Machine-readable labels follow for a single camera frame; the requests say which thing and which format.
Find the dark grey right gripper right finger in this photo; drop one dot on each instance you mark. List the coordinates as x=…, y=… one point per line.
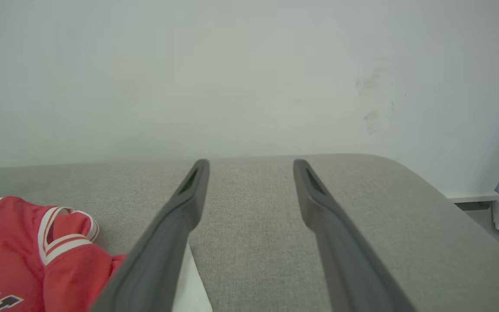
x=349, y=264

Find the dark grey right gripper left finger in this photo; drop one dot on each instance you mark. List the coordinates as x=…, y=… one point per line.
x=158, y=260

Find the red basketball jersey number 23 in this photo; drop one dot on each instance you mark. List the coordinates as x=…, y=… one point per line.
x=11, y=260

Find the white wall ledge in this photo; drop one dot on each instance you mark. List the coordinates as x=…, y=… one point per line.
x=470, y=197

